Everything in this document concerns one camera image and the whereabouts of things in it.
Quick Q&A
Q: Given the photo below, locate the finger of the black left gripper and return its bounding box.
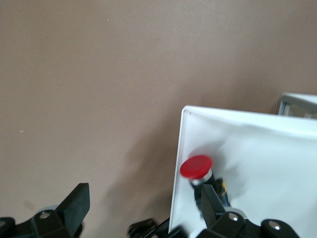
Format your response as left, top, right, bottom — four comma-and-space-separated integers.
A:
127, 217, 184, 238

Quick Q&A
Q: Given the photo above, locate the red mushroom push button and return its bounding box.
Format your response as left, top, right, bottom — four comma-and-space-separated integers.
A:
179, 155, 232, 214

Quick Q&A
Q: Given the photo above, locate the white grey drawer cabinet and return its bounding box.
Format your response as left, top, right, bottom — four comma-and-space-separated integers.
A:
275, 92, 317, 120

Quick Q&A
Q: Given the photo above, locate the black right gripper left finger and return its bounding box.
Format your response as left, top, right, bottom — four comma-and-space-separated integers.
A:
14, 182, 90, 238

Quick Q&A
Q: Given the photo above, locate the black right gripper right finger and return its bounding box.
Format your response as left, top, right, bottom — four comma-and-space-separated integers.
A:
198, 184, 261, 238

